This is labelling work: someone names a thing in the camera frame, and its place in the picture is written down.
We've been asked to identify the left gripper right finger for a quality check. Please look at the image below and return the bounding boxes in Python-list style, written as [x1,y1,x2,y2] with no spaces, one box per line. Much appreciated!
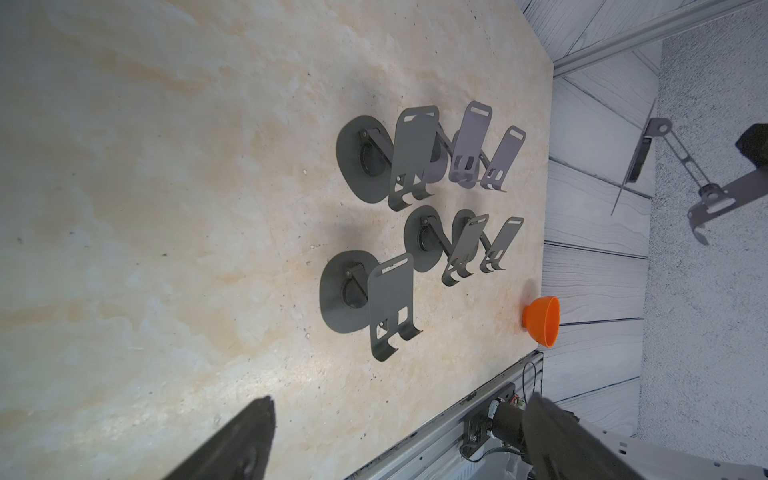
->
[522,393,640,479]

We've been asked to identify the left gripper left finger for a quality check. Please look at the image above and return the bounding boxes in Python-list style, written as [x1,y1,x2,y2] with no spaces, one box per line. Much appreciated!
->
[165,396,276,480]

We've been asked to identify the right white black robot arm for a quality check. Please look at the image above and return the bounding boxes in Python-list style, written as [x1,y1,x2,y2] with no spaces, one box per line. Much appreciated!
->
[481,123,767,479]

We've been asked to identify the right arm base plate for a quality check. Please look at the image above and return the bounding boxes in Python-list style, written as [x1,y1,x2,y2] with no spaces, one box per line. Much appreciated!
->
[459,382,525,463]

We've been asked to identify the aluminium rail frame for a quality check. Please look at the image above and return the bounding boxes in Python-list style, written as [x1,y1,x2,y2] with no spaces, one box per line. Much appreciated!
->
[348,351,544,479]

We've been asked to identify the right metal corner post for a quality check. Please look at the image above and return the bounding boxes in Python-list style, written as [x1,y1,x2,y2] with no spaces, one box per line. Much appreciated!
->
[553,0,759,79]

